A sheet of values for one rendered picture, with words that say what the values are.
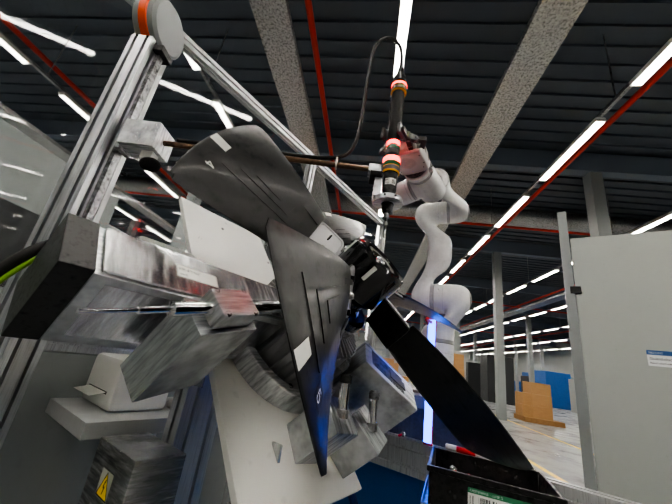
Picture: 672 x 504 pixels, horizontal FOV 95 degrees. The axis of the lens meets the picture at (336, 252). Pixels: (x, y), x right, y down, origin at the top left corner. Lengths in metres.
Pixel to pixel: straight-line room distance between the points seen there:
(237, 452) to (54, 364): 0.66
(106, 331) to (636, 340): 2.36
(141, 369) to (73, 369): 0.64
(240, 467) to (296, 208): 0.39
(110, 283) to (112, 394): 0.52
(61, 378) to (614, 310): 2.51
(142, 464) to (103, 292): 0.36
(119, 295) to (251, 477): 0.28
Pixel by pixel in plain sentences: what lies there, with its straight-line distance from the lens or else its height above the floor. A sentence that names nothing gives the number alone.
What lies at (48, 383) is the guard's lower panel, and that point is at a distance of 1.06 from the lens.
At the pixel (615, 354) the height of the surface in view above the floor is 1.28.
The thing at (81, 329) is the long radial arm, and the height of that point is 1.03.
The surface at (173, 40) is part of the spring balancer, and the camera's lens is 1.23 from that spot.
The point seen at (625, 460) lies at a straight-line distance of 2.39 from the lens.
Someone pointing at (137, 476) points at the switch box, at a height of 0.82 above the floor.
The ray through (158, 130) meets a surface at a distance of 0.92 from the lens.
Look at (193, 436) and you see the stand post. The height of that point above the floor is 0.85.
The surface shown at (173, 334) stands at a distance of 0.39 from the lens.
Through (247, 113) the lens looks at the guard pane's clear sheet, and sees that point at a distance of 1.50.
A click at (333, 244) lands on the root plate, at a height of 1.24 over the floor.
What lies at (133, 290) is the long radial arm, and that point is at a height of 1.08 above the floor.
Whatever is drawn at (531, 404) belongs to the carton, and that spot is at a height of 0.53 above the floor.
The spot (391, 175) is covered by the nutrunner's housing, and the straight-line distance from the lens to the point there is 0.77.
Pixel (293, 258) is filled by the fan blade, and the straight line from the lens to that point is 0.28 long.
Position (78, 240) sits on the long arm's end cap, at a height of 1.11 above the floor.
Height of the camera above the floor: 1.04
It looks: 19 degrees up
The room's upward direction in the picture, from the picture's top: 9 degrees clockwise
